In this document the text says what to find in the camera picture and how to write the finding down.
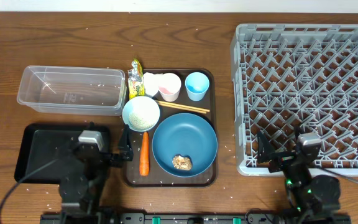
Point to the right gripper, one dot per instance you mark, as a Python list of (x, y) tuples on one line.
[(280, 160)]

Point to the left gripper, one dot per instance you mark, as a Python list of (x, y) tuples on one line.
[(127, 152)]

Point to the white rice pile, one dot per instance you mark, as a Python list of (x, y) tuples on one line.
[(140, 121)]

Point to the light blue bowl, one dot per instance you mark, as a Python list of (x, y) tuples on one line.
[(144, 105)]

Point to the yellow snack wrapper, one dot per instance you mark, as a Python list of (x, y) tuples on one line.
[(135, 80)]

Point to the white tissue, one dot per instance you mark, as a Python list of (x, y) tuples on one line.
[(151, 83)]

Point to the blue plate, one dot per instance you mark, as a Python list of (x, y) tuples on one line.
[(187, 135)]

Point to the white pink cup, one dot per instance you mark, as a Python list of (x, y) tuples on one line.
[(169, 86)]

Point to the light blue cup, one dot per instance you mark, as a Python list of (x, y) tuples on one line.
[(196, 85)]

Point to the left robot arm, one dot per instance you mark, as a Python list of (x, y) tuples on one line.
[(81, 199)]

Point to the grey dishwasher rack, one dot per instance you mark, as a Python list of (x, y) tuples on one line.
[(296, 75)]

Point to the orange carrot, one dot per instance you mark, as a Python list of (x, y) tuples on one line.
[(144, 163)]

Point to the lower wooden chopstick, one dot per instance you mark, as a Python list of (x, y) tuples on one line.
[(184, 108)]

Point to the wooden chopstick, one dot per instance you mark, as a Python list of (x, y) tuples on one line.
[(184, 108), (180, 105)]

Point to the black tray bin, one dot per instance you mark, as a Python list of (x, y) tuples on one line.
[(46, 142)]

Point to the brown serving tray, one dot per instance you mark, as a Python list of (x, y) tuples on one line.
[(157, 177)]

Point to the brown food scrap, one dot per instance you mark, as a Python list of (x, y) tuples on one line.
[(182, 163)]

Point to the clear plastic bin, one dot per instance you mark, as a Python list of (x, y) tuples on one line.
[(73, 90)]

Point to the upper wooden chopstick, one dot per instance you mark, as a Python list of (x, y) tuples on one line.
[(180, 105)]

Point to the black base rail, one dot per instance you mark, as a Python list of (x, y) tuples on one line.
[(140, 218)]

